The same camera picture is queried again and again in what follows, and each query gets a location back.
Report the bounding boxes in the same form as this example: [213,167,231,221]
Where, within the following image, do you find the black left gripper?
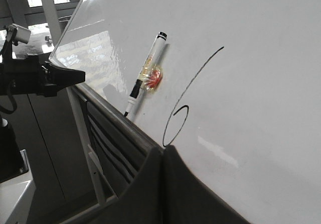
[1,55,85,97]

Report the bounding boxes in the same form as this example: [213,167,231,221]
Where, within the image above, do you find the black white whiteboard marker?
[124,32,167,117]

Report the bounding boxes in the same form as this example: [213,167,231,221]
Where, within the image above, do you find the grey whiteboard stand frame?
[67,87,118,209]

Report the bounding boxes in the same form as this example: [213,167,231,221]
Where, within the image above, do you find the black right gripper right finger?
[162,146,249,223]

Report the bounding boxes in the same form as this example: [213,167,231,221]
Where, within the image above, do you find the white whiteboard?
[50,0,320,223]

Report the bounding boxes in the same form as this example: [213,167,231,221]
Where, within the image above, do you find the grey aluminium whiteboard tray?
[72,83,162,169]

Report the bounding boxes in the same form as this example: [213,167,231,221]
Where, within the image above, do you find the grey camera on mount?
[6,24,31,46]

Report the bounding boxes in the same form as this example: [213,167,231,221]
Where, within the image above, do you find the red round magnet with tape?
[141,65,163,92]

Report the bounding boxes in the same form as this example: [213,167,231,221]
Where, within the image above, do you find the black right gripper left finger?
[64,147,163,223]

